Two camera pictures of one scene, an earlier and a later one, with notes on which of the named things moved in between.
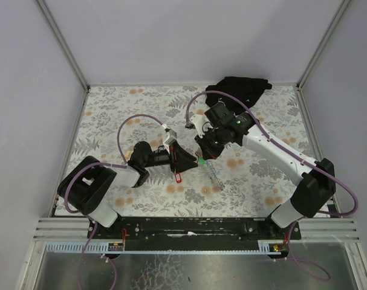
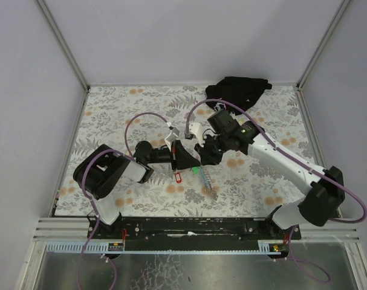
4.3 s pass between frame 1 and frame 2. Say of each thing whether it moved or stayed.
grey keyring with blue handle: moved
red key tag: stayed
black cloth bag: stayed
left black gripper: stayed
